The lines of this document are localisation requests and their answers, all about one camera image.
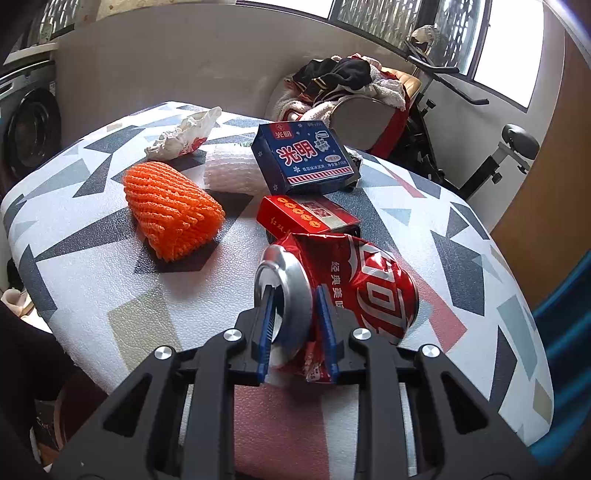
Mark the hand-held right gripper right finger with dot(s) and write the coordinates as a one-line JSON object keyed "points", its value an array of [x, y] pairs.
{"points": [[325, 325]]}

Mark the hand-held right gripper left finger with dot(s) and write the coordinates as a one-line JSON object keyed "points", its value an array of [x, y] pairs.
{"points": [[264, 325]]}

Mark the crushed red soda can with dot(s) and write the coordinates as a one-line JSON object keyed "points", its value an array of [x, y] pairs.
{"points": [[369, 286]]}

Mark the red cigarette box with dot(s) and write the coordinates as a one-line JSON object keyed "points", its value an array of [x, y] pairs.
{"points": [[300, 214]]}

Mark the orange foam fruit net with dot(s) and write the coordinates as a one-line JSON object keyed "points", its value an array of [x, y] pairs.
{"points": [[171, 207]]}

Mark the white foam fruit net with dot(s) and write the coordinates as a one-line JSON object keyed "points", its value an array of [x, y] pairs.
{"points": [[226, 170]]}

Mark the blue cardboard box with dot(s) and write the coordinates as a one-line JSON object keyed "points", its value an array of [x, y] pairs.
{"points": [[304, 157]]}

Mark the grey chair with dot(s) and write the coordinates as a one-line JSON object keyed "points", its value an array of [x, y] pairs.
{"points": [[364, 124]]}

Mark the crumpled white paper wrapper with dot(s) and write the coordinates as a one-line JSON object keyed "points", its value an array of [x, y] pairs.
{"points": [[180, 138]]}

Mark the blue cloth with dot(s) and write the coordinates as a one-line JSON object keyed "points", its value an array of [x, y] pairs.
{"points": [[565, 350]]}

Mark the chair with clothes pile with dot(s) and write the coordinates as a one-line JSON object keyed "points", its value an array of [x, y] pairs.
{"points": [[337, 78]]}

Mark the black exercise bike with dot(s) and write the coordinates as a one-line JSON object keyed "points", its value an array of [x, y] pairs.
{"points": [[519, 138]]}

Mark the washing machine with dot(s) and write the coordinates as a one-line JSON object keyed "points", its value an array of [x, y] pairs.
{"points": [[32, 134]]}

